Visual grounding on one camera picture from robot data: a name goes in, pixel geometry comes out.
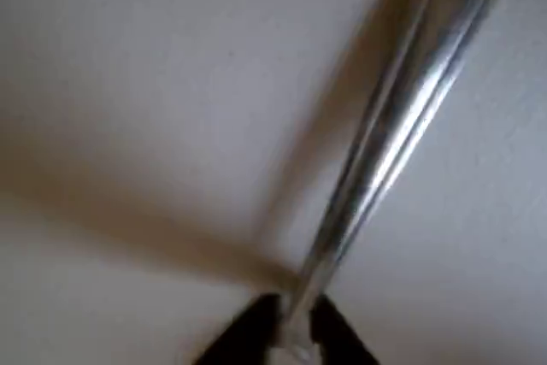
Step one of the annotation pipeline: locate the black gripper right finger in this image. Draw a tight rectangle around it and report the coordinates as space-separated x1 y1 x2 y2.
308 294 382 365

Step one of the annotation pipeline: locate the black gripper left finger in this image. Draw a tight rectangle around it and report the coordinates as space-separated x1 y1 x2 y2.
192 291 284 365

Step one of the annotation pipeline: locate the silver metal utensil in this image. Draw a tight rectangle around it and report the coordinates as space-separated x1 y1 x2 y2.
276 0 510 362

